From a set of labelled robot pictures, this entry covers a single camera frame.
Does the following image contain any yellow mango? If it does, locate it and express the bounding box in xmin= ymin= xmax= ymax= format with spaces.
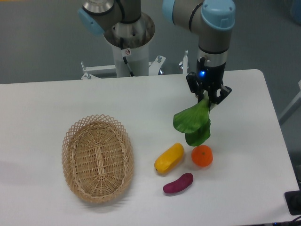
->
xmin=154 ymin=143 xmax=184 ymax=174

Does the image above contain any purple sweet potato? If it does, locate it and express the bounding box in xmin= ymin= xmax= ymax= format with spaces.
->
xmin=163 ymin=173 xmax=194 ymax=194

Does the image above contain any white metal base frame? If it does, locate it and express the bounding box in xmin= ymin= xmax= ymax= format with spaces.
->
xmin=80 ymin=50 xmax=189 ymax=80

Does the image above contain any green leafy vegetable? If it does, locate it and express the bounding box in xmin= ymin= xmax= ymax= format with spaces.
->
xmin=173 ymin=98 xmax=211 ymax=146

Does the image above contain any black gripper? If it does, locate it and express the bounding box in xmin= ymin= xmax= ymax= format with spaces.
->
xmin=186 ymin=57 xmax=232 ymax=105

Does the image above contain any black cable on pedestal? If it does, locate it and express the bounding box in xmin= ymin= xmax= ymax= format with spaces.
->
xmin=119 ymin=37 xmax=135 ymax=77

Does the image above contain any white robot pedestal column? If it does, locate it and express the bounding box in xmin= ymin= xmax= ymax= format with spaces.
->
xmin=104 ymin=13 xmax=155 ymax=77

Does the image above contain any woven wicker basket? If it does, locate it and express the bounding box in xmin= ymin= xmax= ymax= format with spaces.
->
xmin=62 ymin=114 xmax=134 ymax=203

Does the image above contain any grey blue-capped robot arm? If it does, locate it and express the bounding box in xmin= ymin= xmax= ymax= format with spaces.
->
xmin=78 ymin=0 xmax=236 ymax=105

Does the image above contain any black device at table edge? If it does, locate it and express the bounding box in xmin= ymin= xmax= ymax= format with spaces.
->
xmin=284 ymin=190 xmax=301 ymax=216

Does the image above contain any orange tangerine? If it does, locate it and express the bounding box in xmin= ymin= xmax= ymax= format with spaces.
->
xmin=191 ymin=145 xmax=214 ymax=168

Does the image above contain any white table leg right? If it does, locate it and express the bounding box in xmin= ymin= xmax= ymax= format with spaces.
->
xmin=278 ymin=81 xmax=301 ymax=126

